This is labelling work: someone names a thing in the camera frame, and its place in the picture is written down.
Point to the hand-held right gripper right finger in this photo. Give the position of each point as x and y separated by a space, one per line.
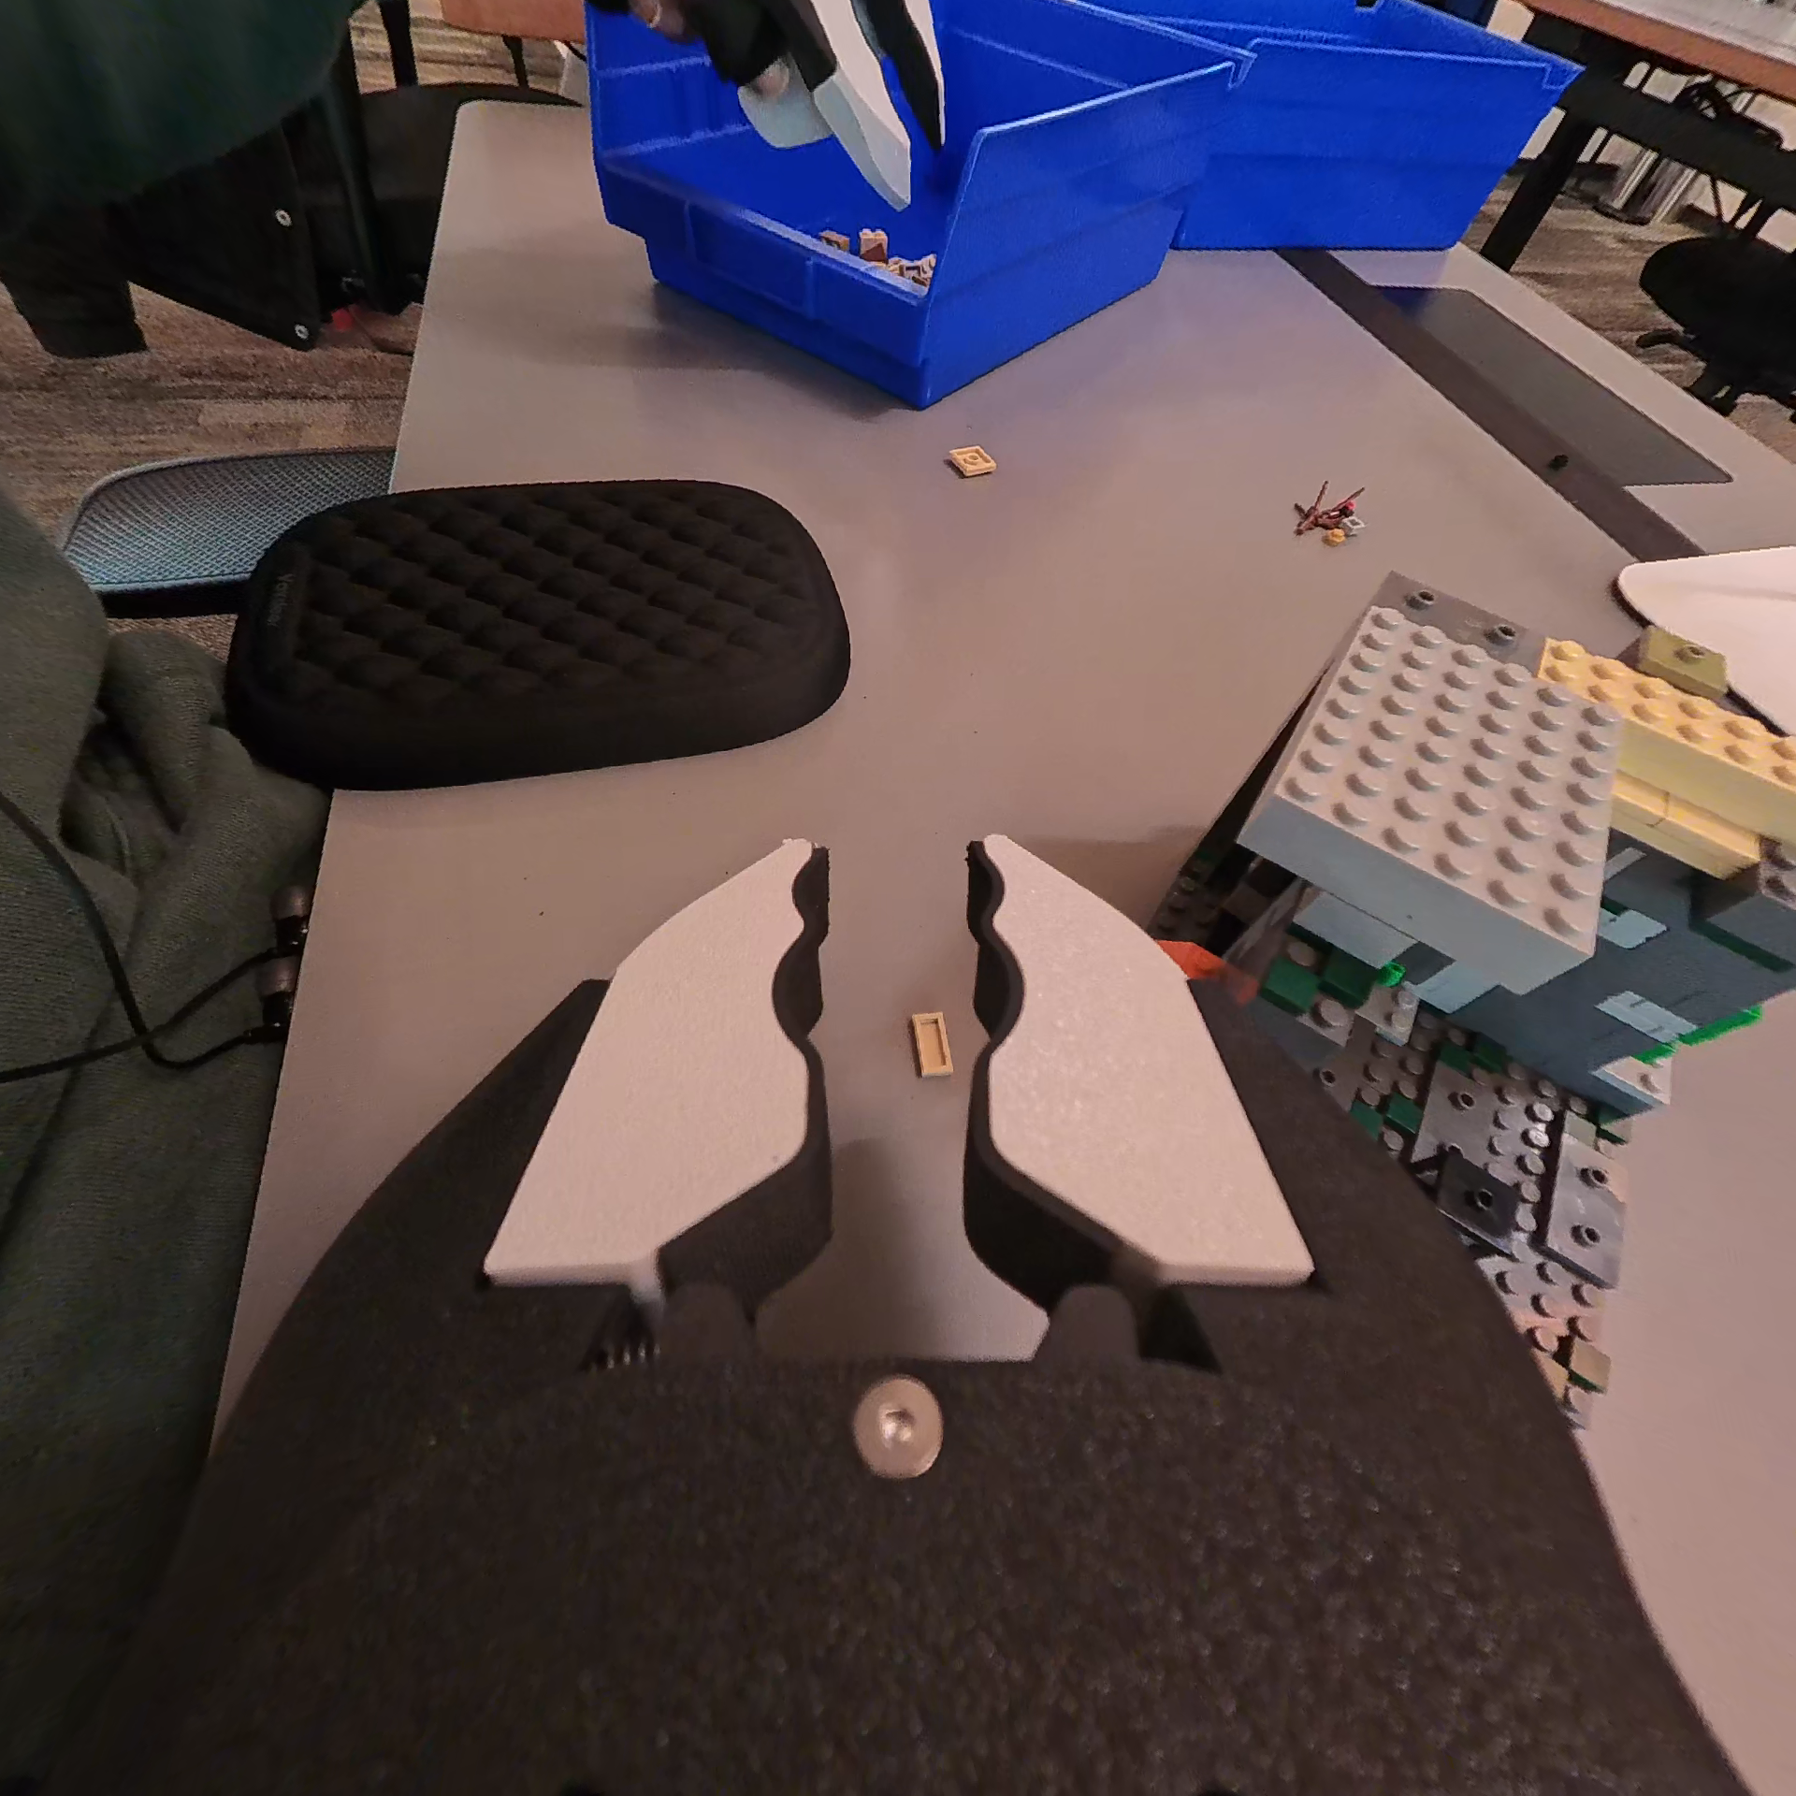
1135 1123

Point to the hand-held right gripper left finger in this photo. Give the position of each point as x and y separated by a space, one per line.
647 1123

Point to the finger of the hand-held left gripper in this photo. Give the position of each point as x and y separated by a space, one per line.
862 111
928 56

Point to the small heap of toy bricks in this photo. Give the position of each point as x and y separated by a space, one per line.
878 255

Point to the blue plastic bin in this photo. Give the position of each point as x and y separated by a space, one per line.
1376 126
1067 209

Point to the small tan toy tile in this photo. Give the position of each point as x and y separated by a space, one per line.
931 1046

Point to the tan square toy tile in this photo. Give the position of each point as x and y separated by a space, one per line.
969 459

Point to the toy brick building model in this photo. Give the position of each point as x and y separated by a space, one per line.
1447 758

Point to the person's left forearm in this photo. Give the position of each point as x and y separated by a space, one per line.
170 70

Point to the grey desk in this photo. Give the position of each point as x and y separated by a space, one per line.
1052 631

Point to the wood-edged background desk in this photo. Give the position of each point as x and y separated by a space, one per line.
1683 40

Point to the person's left hand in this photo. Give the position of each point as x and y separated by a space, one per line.
637 12

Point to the black quilted wrist pad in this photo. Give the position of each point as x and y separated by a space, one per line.
534 631

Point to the black jacket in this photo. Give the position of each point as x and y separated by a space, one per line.
211 252

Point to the white rounded board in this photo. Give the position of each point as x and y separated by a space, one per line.
1727 618

